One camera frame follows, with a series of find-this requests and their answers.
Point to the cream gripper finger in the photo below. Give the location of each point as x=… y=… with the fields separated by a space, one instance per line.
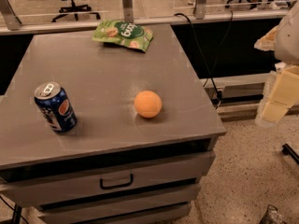
x=267 y=42
x=280 y=94

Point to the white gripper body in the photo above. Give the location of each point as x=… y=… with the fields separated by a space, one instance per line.
x=288 y=37

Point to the green rice chip bag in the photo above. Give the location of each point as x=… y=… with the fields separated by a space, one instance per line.
x=123 y=33

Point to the orange fruit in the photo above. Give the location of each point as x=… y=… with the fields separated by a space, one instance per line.
x=148 y=104

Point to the grey drawer cabinet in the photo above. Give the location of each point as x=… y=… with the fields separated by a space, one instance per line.
x=59 y=173

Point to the blue pepsi can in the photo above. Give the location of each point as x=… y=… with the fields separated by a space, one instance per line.
x=53 y=102

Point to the metal railing post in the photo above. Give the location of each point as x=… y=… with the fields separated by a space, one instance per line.
x=128 y=10

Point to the black drawer handle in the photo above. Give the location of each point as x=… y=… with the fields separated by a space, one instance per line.
x=116 y=183

